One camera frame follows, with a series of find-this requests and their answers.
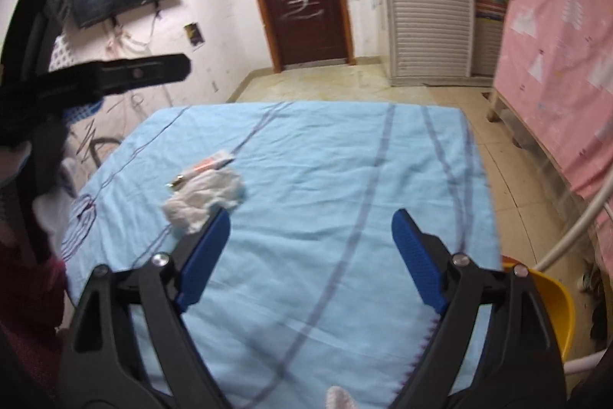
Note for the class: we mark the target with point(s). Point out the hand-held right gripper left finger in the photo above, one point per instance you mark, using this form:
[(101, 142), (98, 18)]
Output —
[(203, 260)]

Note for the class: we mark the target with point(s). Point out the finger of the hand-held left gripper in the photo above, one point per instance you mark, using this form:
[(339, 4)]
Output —
[(139, 72)]

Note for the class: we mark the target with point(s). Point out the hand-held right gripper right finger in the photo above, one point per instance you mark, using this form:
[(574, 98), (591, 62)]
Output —
[(419, 263)]

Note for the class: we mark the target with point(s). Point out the white tissue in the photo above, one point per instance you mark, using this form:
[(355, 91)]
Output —
[(206, 196)]

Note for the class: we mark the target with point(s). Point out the dark metal chair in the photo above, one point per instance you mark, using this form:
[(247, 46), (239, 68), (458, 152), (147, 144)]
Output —
[(98, 145)]

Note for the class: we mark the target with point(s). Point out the white orange tube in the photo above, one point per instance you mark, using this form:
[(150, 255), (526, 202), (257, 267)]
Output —
[(213, 161)]

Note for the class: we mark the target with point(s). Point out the light blue blanket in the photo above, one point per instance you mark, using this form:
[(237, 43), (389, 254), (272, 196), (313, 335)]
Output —
[(311, 179)]

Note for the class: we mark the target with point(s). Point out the yellow plastic chair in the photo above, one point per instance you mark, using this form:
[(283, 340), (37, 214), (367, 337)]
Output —
[(555, 303)]

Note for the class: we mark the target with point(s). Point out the pink fuzzy slipper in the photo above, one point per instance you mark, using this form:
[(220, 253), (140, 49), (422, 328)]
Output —
[(341, 399)]

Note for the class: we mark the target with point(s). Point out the maroon clothing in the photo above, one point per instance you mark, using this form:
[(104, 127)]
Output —
[(28, 318)]

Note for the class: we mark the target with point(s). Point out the pink printed sheet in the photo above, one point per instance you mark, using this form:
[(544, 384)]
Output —
[(560, 54)]

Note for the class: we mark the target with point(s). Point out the dark small wall picture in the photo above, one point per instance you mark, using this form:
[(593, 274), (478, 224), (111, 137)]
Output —
[(194, 36)]

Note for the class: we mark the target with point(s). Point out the white metal bed frame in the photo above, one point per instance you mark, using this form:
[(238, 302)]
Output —
[(574, 231)]

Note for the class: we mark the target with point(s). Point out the wooden bed frame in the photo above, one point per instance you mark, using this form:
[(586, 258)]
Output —
[(507, 112)]

